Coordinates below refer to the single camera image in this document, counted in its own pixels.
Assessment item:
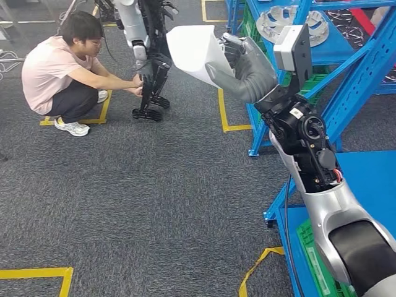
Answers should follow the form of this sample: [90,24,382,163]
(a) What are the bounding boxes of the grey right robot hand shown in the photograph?
[204,32,279,104]

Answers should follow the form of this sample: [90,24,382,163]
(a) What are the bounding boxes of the white curved shell part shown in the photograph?
[166,25,236,89]

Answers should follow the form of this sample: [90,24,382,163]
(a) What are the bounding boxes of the blue metal shelf rack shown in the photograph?
[225,0,396,157]
[263,16,396,297]

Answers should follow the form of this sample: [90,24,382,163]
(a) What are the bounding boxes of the yellow floor tape outline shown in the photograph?
[238,246,285,297]
[218,88,253,133]

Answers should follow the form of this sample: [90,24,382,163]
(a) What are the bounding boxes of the silver wheel cover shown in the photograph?
[256,4,330,48]

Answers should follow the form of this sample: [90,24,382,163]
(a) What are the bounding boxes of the red barrier belt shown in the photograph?
[349,7,376,37]

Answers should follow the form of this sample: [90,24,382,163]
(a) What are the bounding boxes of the humanoid robot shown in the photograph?
[94,0,180,123]

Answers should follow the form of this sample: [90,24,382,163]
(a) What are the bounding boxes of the person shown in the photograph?
[21,10,144,137]

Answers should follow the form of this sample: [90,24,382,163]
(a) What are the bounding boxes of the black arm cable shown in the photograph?
[284,174,305,297]

